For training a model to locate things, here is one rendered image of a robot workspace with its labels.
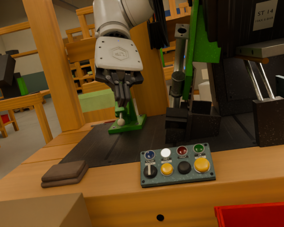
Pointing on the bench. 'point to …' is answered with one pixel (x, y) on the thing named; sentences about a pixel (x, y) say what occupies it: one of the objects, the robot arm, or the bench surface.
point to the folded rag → (64, 174)
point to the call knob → (149, 170)
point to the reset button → (167, 169)
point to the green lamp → (198, 148)
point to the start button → (201, 165)
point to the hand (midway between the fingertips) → (122, 95)
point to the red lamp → (181, 150)
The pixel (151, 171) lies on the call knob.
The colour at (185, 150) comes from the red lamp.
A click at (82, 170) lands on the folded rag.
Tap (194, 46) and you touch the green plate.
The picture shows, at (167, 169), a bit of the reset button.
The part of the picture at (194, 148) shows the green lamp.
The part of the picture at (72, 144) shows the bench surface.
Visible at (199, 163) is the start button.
